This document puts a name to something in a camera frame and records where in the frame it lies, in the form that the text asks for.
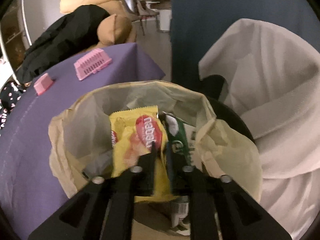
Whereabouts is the dining table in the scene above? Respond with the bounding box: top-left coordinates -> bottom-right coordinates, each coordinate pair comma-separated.
139,0 -> 173,33

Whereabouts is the purple tablecloth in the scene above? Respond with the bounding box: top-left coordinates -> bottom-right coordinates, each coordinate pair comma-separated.
1,43 -> 165,239

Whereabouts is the dark blue cloth cover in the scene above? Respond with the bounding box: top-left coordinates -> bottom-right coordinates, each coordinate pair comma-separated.
170,0 -> 320,91

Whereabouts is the pink hexagonal cup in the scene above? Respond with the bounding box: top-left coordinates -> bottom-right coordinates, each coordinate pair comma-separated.
34,73 -> 54,96

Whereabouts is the grey dining chair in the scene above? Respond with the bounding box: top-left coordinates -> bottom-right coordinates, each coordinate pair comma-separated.
120,0 -> 159,35

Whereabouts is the beige trash bag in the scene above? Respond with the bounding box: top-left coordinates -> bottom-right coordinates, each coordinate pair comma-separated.
48,81 -> 262,200

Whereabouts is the wooden display shelf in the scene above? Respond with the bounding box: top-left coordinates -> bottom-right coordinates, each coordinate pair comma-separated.
1,0 -> 31,72

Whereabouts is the black pink spotted bag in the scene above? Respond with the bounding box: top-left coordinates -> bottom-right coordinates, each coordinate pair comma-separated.
1,80 -> 27,129

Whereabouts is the white covered sofa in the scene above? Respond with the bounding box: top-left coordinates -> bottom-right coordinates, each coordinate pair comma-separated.
199,18 -> 319,239

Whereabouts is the black jacket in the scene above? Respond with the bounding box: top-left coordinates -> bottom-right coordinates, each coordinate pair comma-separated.
16,5 -> 109,83

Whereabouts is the pink slatted plastic box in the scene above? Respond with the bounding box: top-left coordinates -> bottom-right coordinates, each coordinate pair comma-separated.
74,48 -> 112,81

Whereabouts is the green white milk pouch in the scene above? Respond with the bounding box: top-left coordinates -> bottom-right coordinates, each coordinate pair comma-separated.
159,112 -> 196,236

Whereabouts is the yellow nabati snack wrapper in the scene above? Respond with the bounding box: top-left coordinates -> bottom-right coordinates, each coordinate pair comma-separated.
109,106 -> 175,203

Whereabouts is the tan beanbag sofa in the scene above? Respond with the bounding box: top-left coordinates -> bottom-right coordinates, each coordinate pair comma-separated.
60,0 -> 137,52

